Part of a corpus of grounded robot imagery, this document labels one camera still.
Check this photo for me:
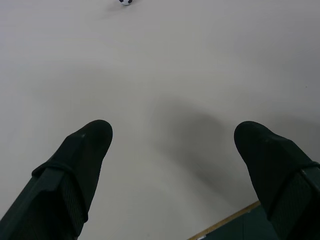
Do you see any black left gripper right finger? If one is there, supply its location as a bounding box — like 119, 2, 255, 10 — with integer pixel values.
233, 120, 320, 240

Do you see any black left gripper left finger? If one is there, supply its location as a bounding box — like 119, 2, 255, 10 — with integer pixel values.
0, 119, 113, 240

